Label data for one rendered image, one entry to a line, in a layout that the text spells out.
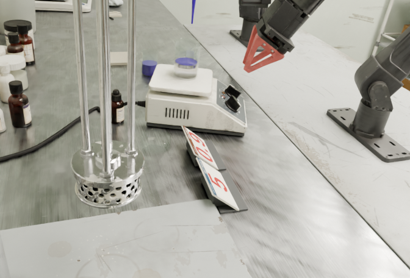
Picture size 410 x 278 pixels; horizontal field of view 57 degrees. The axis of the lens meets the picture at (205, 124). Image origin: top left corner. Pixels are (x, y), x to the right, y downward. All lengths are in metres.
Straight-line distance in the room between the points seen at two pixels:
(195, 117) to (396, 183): 0.38
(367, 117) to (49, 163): 0.61
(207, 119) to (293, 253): 0.31
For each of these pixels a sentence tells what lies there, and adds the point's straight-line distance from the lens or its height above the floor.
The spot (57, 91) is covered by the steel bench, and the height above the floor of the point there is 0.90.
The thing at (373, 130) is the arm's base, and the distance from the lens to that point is 0.85.
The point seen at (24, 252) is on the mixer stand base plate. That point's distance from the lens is 0.53.
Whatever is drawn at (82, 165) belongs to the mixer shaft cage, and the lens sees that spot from 0.37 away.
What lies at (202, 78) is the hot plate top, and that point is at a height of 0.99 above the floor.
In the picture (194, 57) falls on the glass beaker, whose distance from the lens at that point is 0.73.
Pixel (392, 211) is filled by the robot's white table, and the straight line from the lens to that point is 0.69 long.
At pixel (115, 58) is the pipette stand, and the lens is 1.06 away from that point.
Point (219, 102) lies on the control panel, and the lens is 0.74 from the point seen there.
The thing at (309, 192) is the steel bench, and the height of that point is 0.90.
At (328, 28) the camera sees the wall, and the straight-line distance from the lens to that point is 2.80.
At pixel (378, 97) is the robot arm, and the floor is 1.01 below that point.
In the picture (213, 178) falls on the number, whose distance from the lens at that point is 0.59.
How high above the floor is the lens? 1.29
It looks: 30 degrees down
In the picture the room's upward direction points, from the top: 7 degrees clockwise
